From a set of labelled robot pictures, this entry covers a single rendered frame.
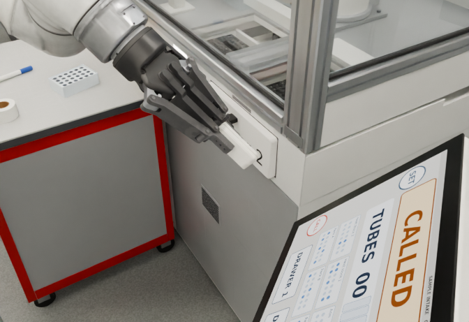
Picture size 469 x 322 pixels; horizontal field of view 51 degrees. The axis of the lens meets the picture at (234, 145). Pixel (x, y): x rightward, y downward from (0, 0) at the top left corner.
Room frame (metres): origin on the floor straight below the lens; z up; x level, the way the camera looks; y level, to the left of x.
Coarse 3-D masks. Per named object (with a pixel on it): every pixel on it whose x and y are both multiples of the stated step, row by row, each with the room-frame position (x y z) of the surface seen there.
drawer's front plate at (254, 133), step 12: (228, 96) 1.01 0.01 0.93; (228, 108) 0.98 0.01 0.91; (240, 108) 0.96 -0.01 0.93; (240, 120) 0.94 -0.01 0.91; (252, 120) 0.91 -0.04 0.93; (240, 132) 0.94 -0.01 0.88; (252, 132) 0.89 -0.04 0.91; (264, 132) 0.87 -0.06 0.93; (252, 144) 0.89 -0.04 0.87; (264, 144) 0.85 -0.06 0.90; (276, 144) 0.84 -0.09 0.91; (264, 156) 0.85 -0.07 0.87; (264, 168) 0.85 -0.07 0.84
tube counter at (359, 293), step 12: (360, 276) 0.35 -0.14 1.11; (372, 276) 0.34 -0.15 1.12; (348, 288) 0.34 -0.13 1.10; (360, 288) 0.33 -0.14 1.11; (372, 288) 0.32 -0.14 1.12; (348, 300) 0.32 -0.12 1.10; (360, 300) 0.31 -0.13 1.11; (372, 300) 0.30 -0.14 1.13; (348, 312) 0.30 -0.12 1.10; (360, 312) 0.29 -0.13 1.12
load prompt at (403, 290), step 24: (408, 192) 0.44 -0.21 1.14; (432, 192) 0.41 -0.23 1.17; (408, 216) 0.40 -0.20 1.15; (432, 216) 0.37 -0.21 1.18; (408, 240) 0.36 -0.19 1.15; (408, 264) 0.32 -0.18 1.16; (384, 288) 0.31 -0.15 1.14; (408, 288) 0.29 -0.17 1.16; (384, 312) 0.28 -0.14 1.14; (408, 312) 0.26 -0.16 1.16
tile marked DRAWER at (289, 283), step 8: (304, 248) 0.47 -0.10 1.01; (296, 256) 0.47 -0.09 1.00; (304, 256) 0.45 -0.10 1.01; (288, 264) 0.46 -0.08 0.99; (296, 264) 0.45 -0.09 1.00; (304, 264) 0.43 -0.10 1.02; (288, 272) 0.44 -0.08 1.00; (296, 272) 0.43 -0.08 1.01; (288, 280) 0.42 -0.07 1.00; (296, 280) 0.41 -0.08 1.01; (280, 288) 0.41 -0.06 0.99; (288, 288) 0.40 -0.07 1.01; (296, 288) 0.39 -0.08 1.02; (280, 296) 0.40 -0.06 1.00; (288, 296) 0.39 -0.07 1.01; (272, 304) 0.39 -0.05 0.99
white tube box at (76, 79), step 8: (64, 72) 1.37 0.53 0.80; (72, 72) 1.38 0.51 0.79; (80, 72) 1.38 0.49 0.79; (88, 72) 1.38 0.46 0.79; (96, 72) 1.36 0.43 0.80; (56, 80) 1.32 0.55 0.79; (64, 80) 1.32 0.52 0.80; (72, 80) 1.32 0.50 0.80; (80, 80) 1.32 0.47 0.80; (88, 80) 1.33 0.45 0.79; (96, 80) 1.36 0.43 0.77; (56, 88) 1.30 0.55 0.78; (64, 88) 1.28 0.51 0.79; (72, 88) 1.29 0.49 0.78; (80, 88) 1.31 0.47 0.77; (64, 96) 1.27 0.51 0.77
